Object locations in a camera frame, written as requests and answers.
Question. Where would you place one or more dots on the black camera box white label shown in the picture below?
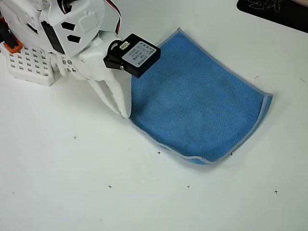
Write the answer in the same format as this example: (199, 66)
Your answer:
(137, 57)

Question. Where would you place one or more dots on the blue microfibre cloth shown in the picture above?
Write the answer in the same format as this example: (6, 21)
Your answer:
(197, 106)

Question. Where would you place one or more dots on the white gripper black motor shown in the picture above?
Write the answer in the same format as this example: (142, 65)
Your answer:
(95, 63)

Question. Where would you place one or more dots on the orange and black clamp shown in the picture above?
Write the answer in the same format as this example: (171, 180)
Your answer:
(10, 42)

